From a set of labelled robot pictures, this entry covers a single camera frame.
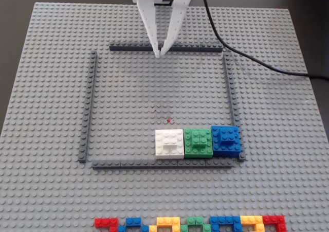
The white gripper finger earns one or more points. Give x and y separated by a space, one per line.
150 21
180 8

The white Lego cube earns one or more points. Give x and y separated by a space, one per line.
169 142

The green Lego cube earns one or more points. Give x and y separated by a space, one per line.
200 149

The blue Lego cube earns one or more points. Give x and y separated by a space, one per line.
226 142

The grey Lego baseplate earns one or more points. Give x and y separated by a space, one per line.
51 88

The yellow Lego brick shape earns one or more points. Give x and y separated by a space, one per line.
167 220
252 219

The blue Lego brick shape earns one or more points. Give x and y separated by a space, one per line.
133 221
223 220

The green Lego brick shape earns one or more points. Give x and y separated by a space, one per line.
195 220

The red Lego brick shape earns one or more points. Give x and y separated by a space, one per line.
275 219
102 222

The dark grey long wall strip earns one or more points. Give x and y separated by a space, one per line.
123 164
88 106
128 48
232 100

